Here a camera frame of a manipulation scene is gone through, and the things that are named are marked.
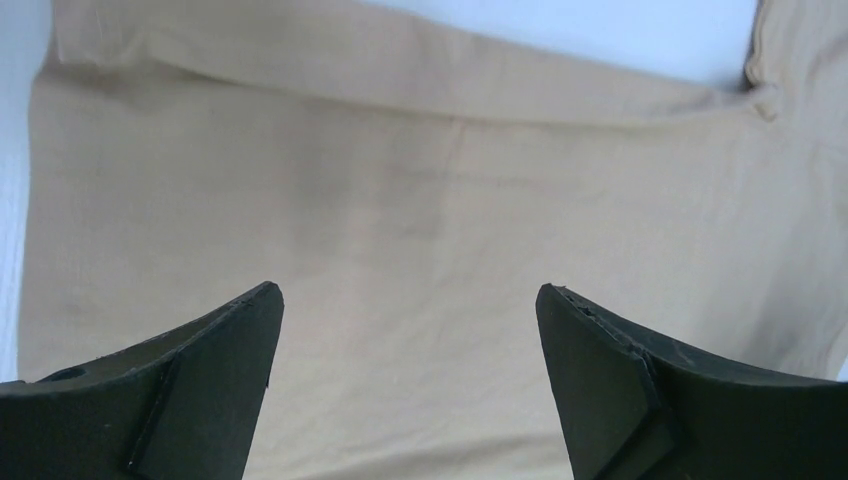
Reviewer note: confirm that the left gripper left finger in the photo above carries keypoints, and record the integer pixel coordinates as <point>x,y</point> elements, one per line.
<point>181,405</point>

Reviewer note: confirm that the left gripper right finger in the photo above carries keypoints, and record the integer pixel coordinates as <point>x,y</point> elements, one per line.
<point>636,404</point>

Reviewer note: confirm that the beige t shirt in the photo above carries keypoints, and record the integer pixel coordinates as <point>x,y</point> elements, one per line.
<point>410,187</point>

